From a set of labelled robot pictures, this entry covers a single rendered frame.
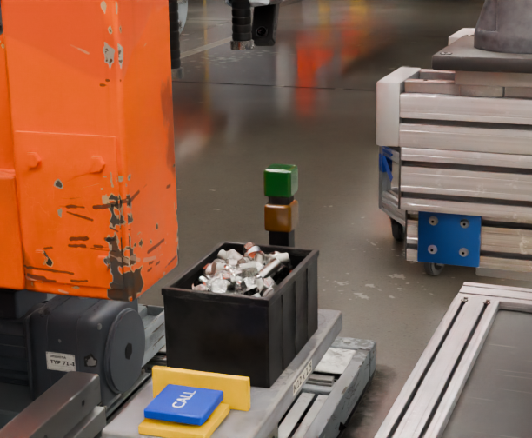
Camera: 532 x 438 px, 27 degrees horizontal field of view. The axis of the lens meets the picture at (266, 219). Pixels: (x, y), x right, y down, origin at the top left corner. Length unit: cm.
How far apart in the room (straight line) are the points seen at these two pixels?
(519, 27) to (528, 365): 75
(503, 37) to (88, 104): 54
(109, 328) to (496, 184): 64
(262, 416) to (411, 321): 151
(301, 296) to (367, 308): 141
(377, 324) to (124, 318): 108
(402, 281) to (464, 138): 154
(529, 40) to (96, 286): 64
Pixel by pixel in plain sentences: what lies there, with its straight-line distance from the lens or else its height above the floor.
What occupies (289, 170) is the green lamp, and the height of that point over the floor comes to 66.
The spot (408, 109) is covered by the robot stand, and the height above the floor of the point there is 74.
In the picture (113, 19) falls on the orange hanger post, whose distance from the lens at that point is 133.
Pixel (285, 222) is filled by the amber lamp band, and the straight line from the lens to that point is 151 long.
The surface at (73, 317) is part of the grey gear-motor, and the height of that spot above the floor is 40.
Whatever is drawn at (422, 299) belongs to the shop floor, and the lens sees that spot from 289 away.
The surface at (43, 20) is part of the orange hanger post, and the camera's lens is 138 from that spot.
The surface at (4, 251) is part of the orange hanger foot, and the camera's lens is 148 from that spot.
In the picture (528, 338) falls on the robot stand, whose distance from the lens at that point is 213.
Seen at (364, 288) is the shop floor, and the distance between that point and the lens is 296.
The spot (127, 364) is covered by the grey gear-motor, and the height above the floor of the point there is 30.
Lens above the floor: 102
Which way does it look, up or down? 17 degrees down
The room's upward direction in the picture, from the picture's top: 1 degrees counter-clockwise
